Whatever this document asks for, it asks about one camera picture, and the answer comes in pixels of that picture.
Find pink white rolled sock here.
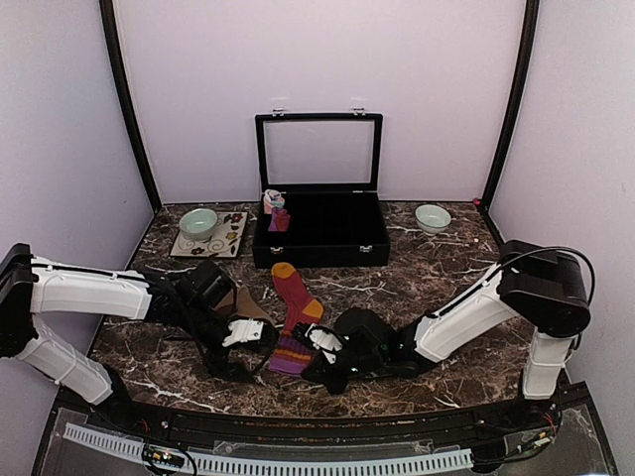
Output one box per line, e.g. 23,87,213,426
263,188,285,215

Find magenta purple rolled sock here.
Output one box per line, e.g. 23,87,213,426
268,207,291,233

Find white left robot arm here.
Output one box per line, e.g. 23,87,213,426
1,243,279,432

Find brown sock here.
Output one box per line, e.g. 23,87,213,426
213,286,274,325

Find white perforated front rail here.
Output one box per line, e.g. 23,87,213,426
63,423,473,475

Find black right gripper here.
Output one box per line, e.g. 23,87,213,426
302,344,386,395

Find black right corner post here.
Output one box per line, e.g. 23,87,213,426
480,0,540,214

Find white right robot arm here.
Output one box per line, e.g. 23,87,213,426
292,240,596,430

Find black left corner post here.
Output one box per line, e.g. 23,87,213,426
98,0,163,212

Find magenta striped sock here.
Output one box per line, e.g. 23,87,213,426
269,262,323,377

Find black compartment storage box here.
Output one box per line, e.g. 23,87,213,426
252,111,391,269

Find black corner post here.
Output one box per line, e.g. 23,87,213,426
98,0,163,212
480,0,540,214

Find green bowl at right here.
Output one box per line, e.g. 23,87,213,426
415,204,451,236

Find green ceramic bowl on plate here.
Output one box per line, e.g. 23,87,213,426
179,208,218,241

